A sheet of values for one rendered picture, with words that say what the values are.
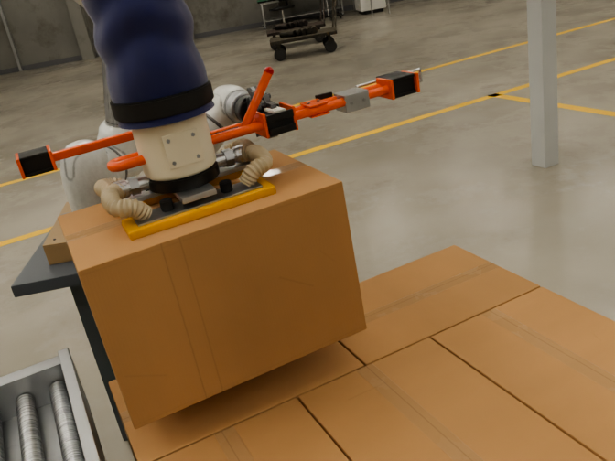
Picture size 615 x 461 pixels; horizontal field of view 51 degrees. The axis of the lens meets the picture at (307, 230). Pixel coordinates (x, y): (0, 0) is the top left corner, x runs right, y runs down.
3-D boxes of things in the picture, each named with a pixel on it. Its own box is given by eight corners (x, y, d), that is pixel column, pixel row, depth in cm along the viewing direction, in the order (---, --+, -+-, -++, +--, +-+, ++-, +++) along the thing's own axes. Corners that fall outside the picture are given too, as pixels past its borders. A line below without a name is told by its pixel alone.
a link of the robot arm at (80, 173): (59, 214, 214) (40, 151, 205) (94, 191, 229) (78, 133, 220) (100, 217, 209) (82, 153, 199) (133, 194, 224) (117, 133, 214)
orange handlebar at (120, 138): (62, 192, 139) (57, 176, 138) (51, 163, 165) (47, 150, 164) (423, 87, 169) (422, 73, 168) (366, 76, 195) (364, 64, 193)
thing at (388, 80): (393, 100, 165) (390, 80, 163) (378, 96, 171) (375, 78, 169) (420, 91, 168) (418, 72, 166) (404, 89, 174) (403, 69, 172)
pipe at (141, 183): (124, 223, 137) (116, 198, 135) (106, 194, 159) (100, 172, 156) (271, 176, 148) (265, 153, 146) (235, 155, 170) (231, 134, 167)
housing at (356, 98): (347, 113, 162) (344, 96, 160) (335, 110, 168) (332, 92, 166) (372, 106, 164) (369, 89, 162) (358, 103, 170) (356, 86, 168)
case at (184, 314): (134, 430, 143) (77, 271, 127) (104, 349, 177) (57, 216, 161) (367, 328, 163) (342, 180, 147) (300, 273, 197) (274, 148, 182)
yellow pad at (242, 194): (131, 241, 137) (124, 219, 135) (123, 228, 145) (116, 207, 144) (277, 193, 148) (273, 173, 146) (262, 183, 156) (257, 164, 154)
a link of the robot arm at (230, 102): (257, 117, 184) (265, 121, 179) (227, 125, 180) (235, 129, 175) (251, 86, 180) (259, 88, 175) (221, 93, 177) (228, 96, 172)
